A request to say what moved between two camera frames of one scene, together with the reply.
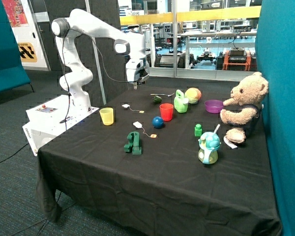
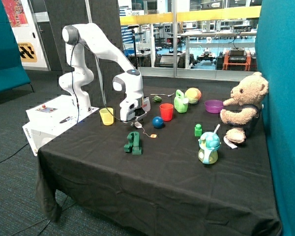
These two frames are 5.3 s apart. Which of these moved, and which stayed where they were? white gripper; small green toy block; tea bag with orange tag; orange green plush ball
Moved: white gripper
Stayed: small green toy block; tea bag with orange tag; orange green plush ball
